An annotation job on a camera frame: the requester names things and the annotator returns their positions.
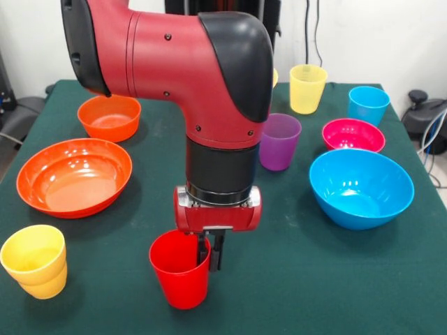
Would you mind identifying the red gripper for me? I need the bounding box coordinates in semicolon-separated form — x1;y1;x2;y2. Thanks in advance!
173;186;263;273

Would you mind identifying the red cup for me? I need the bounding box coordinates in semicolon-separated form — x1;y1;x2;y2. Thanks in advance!
149;229;212;311

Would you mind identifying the orange-yellow cup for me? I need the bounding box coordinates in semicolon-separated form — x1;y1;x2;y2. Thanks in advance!
17;261;68;300

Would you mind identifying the dark green table cloth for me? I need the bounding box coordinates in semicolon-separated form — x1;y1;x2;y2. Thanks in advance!
0;79;447;335

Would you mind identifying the purple cup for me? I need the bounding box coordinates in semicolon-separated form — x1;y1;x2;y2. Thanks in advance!
258;113;302;172

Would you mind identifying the large shallow orange bowl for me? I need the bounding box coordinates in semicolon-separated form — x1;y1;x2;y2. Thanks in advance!
16;137;133;220

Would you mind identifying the large blue bowl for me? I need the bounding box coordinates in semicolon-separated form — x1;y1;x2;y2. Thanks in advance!
308;149;416;231

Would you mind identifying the small orange bowl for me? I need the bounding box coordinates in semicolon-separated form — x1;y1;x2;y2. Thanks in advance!
77;94;142;143

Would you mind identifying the translucent yellow cup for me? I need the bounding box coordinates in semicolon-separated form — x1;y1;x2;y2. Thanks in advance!
289;64;328;114

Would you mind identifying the pink bowl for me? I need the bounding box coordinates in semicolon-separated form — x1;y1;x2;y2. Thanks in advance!
321;118;386;154

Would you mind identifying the blue cup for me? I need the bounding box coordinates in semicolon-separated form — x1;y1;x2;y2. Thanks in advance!
348;86;391;127

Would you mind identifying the grey stand base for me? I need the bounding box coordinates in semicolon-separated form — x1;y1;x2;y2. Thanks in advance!
0;96;46;144

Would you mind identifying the black stand base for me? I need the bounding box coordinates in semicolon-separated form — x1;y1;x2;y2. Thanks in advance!
401;89;447;156

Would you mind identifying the black equipment rack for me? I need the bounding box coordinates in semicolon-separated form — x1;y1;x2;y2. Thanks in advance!
0;48;17;121

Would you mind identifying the blue cable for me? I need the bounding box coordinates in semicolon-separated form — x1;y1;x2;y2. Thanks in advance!
417;107;447;189

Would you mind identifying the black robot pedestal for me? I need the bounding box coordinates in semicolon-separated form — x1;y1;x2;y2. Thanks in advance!
163;0;282;76

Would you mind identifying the black hanging cable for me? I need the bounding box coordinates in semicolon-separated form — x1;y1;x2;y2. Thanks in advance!
302;0;324;67

